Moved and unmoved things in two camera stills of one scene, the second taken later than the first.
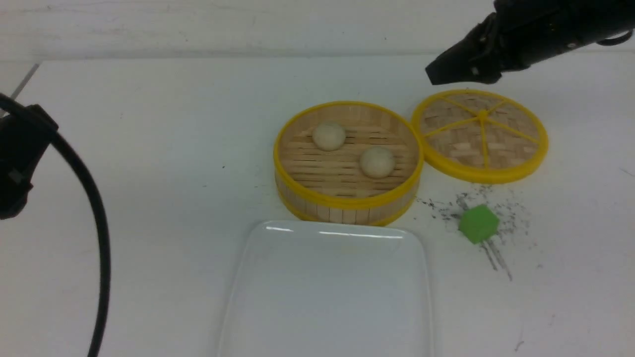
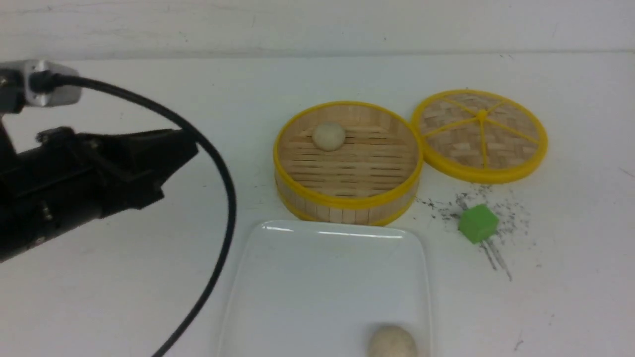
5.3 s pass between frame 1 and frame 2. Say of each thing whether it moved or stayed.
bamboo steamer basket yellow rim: stayed
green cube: stayed
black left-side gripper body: moved
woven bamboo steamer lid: stayed
